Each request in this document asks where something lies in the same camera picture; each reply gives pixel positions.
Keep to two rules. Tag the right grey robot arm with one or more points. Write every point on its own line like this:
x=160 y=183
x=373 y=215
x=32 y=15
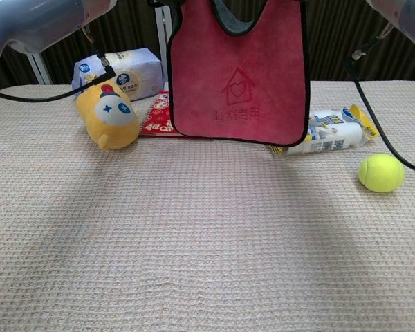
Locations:
x=408 y=17

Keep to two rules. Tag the black and pink cloth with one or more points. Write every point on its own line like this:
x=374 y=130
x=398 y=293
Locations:
x=238 y=69

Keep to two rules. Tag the yellow-green tennis ball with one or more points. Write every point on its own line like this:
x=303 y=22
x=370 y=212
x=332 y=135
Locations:
x=381 y=173

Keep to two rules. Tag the purple tissue pack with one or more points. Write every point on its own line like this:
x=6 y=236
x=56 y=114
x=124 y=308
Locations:
x=141 y=69

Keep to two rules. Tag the white rolls yellow pack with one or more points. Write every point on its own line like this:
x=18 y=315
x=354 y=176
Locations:
x=332 y=138

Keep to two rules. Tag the beige woven tablecloth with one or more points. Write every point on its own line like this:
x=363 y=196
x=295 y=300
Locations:
x=207 y=242

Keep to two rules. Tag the white partition post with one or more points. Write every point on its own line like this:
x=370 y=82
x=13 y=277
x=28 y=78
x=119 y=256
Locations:
x=41 y=71
x=162 y=34

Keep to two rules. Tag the yellow plush toy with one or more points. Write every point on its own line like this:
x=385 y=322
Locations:
x=110 y=128

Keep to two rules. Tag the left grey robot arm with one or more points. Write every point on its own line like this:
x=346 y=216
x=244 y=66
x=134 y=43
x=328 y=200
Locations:
x=31 y=24

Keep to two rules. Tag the red spiral calendar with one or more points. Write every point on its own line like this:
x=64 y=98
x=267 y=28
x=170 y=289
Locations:
x=157 y=119

